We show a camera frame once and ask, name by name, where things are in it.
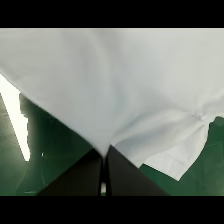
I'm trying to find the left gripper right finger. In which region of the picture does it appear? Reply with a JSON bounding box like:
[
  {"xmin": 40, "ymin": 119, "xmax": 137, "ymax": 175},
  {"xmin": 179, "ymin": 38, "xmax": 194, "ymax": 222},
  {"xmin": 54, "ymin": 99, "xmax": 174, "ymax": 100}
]
[{"xmin": 105, "ymin": 144, "xmax": 170, "ymax": 197}]

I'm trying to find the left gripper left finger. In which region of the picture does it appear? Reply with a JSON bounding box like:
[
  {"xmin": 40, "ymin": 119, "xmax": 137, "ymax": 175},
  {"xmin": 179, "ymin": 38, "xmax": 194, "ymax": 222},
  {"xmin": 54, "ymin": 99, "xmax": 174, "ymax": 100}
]
[{"xmin": 37, "ymin": 147, "xmax": 104, "ymax": 197}]

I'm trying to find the white shirt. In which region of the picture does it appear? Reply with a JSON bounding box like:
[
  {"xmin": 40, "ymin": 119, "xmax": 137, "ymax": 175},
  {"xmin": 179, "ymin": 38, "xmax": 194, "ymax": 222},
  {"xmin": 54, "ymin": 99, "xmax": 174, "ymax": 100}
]
[{"xmin": 0, "ymin": 27, "xmax": 224, "ymax": 182}]

